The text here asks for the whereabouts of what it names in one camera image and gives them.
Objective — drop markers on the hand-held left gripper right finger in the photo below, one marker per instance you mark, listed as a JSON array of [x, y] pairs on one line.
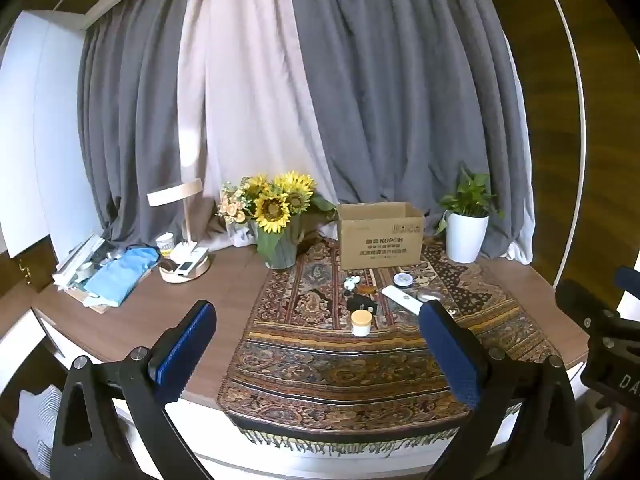
[[450, 355]]

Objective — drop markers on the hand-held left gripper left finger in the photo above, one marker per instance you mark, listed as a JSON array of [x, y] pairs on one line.
[[182, 350]]

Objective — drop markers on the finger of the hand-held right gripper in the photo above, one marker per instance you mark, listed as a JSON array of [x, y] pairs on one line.
[[630, 279], [585, 307]]

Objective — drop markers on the round white tin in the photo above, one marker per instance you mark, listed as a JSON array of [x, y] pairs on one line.
[[403, 280]]

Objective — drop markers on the brown cardboard box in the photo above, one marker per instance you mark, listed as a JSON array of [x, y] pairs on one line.
[[377, 247]]

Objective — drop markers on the silver oval dish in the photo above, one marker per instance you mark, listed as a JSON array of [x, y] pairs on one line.
[[429, 295]]

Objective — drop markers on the white remote control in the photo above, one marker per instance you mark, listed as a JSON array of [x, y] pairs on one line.
[[401, 300]]

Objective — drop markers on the small white device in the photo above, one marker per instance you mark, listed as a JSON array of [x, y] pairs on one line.
[[184, 267]]

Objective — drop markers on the white jar with wooden lid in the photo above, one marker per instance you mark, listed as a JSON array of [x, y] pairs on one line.
[[360, 324]]

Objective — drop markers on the blue cloth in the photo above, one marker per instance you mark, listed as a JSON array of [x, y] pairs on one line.
[[122, 272]]

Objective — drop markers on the black charger plug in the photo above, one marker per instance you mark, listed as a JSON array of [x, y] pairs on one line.
[[361, 305]]

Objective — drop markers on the amber hair clip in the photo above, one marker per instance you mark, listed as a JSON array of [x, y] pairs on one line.
[[369, 290]]

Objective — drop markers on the small white jar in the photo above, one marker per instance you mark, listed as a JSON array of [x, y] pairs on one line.
[[165, 244]]

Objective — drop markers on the patterned table runner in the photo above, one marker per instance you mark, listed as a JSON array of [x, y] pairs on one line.
[[320, 360]]

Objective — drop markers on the stack of papers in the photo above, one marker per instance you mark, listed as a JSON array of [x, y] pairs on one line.
[[75, 267]]

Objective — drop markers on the white desk lamp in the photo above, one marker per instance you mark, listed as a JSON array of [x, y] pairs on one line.
[[176, 192]]

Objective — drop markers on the green potted plant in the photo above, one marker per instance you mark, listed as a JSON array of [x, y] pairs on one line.
[[470, 195]]

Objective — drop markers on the striped grey cloth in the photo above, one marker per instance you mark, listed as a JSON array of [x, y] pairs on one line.
[[37, 425]]

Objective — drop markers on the sunflower bouquet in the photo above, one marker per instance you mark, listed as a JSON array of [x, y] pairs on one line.
[[272, 207]]

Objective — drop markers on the brown wooden cabinet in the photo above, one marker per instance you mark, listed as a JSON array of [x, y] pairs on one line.
[[22, 272]]

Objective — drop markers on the grey curtain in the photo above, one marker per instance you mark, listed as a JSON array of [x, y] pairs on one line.
[[400, 85], [135, 125]]

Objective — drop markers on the white cabinet door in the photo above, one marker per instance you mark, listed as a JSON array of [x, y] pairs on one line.
[[40, 135]]

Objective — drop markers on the light beige curtain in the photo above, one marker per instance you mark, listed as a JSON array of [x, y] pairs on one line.
[[250, 85]]

